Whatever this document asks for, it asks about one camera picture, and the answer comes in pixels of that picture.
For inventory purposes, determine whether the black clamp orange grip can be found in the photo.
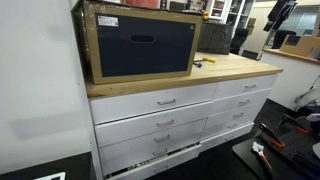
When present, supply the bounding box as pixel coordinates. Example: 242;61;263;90
258;123;287;150
282;114;311;136

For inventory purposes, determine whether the black hanging jacket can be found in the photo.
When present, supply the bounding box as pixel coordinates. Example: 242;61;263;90
263;0;298;33

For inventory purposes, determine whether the black breadboard plate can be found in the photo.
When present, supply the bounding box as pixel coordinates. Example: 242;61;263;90
232;128;320;180

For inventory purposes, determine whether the white side counter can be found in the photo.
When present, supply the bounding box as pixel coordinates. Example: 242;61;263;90
259;48;320;111

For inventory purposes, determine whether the white cabinet with wood top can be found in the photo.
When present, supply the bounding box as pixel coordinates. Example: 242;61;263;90
84;51;284;180

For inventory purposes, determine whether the large brown cardboard box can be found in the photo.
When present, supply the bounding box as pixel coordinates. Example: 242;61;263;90
71;0;203;85

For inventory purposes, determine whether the black chair backrest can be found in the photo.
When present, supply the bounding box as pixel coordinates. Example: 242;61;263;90
271;29;297;50

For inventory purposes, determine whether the small brown cardboard box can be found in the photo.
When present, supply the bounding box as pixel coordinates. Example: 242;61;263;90
279;34;320;59

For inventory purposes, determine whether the grey fabric tote bag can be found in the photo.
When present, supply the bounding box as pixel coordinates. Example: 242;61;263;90
197;21;234;55

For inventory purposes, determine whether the white frame piece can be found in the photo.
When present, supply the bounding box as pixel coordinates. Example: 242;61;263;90
33;171;67;180

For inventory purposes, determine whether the black office chair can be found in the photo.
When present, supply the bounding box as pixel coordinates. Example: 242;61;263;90
229;27;250;55

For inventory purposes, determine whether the yellow handled hex key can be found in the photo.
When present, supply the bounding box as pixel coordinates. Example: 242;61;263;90
194;56;217;65

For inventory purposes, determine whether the orange handled white head tool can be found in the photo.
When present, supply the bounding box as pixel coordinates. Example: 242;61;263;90
251;141;275;172

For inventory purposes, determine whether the white shelf unit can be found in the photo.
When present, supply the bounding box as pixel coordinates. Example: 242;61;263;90
204;0;256;31

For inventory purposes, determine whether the grey white curved fixture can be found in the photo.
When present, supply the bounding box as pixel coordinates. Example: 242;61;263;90
294;86;320;112

